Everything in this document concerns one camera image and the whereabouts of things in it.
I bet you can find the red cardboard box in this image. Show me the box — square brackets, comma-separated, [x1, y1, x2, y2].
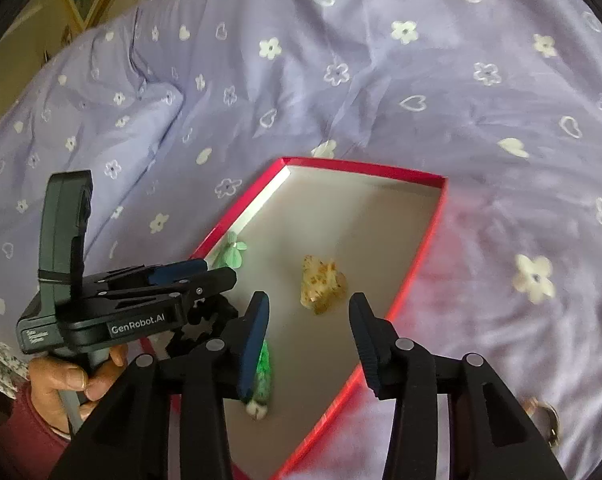
[140, 157, 450, 480]

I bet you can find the green beaded hair accessory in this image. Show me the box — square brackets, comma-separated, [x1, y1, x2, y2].
[243, 339, 275, 421]

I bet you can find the purple floral bedsheet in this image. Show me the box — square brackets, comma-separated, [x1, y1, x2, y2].
[0, 0, 602, 480]

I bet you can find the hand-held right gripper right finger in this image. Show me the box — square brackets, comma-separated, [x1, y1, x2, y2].
[348, 291, 570, 480]

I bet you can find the person's left forearm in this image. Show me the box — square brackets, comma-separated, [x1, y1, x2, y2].
[0, 385, 84, 480]

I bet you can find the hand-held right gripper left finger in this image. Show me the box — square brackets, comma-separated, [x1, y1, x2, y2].
[48, 291, 272, 480]

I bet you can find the metal ring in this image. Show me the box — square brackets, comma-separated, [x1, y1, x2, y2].
[523, 395, 562, 449]

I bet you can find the green flower hair clip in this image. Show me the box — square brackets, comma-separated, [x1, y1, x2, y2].
[213, 232, 250, 270]

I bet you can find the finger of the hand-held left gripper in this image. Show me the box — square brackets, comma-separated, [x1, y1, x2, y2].
[105, 266, 238, 312]
[98, 258, 208, 292]

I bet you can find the person's left hand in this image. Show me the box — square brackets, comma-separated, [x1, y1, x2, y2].
[28, 343, 128, 434]

